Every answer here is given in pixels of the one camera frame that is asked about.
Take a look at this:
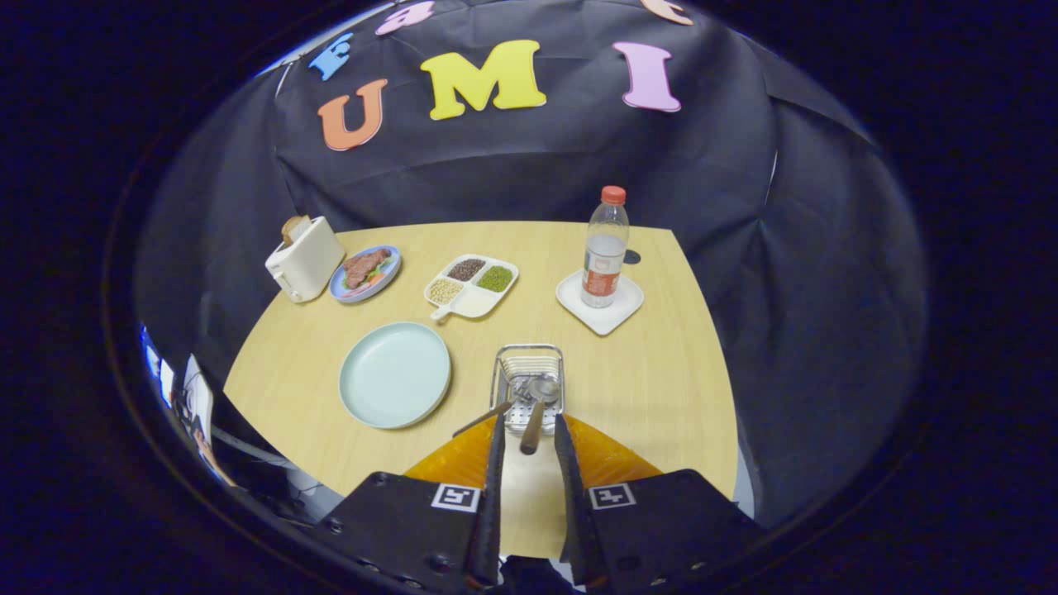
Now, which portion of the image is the clear water bottle red cap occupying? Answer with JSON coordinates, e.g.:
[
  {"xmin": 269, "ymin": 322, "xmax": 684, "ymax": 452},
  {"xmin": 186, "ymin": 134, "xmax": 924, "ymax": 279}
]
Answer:
[{"xmin": 580, "ymin": 185, "xmax": 631, "ymax": 309}]

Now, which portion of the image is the brown steak piece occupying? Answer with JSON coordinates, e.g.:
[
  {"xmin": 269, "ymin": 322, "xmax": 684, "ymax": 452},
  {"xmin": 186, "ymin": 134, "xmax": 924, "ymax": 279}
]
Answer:
[{"xmin": 342, "ymin": 249, "xmax": 392, "ymax": 289}]

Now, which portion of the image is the small metal wire basket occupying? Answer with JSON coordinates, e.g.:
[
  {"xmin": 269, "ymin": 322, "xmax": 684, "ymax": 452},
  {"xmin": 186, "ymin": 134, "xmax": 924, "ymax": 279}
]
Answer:
[{"xmin": 489, "ymin": 344, "xmax": 566, "ymax": 436}]

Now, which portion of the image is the white divided dish with beans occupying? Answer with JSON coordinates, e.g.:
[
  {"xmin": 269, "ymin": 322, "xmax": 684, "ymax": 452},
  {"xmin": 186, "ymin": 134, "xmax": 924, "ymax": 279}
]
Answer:
[{"xmin": 424, "ymin": 254, "xmax": 520, "ymax": 321}]

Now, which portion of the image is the blue plate with food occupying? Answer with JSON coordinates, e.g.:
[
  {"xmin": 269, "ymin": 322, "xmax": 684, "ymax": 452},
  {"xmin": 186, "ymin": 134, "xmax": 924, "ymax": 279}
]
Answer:
[{"xmin": 329, "ymin": 245, "xmax": 403, "ymax": 304}]

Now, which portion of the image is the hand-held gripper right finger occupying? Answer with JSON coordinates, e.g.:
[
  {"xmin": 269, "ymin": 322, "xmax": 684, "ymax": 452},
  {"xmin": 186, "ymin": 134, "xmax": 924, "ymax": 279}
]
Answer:
[{"xmin": 552, "ymin": 413, "xmax": 765, "ymax": 593}]

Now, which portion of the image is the pale green round plate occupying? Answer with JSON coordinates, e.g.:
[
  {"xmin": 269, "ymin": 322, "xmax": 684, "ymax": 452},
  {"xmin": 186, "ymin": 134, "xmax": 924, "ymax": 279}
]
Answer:
[{"xmin": 338, "ymin": 321, "xmax": 452, "ymax": 430}]

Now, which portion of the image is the black backdrop cloth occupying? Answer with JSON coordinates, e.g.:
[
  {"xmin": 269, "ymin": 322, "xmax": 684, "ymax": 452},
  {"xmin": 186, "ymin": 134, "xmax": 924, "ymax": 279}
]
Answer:
[{"xmin": 132, "ymin": 0, "xmax": 927, "ymax": 530}]

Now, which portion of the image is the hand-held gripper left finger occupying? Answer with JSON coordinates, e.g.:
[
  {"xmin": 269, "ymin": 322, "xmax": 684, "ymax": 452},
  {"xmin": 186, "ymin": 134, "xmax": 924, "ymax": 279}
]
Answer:
[{"xmin": 314, "ymin": 412, "xmax": 507, "ymax": 593}]

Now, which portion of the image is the metal fork with wooden handle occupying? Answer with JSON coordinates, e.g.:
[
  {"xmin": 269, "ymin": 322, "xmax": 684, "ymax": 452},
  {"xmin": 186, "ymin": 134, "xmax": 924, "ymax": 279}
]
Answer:
[{"xmin": 452, "ymin": 376, "xmax": 538, "ymax": 438}]

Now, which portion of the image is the white square coaster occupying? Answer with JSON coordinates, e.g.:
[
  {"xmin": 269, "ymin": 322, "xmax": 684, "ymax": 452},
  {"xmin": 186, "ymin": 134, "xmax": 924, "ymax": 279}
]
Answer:
[{"xmin": 555, "ymin": 269, "xmax": 645, "ymax": 336}]

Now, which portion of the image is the white toaster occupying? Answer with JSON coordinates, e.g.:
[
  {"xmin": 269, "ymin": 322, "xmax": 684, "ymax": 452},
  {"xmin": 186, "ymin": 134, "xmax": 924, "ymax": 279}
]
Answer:
[{"xmin": 264, "ymin": 217, "xmax": 346, "ymax": 303}]

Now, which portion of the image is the metal spoon with wooden handle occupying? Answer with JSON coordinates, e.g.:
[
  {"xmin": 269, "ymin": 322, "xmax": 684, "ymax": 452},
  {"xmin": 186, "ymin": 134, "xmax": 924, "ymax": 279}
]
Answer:
[{"xmin": 519, "ymin": 376, "xmax": 561, "ymax": 456}]

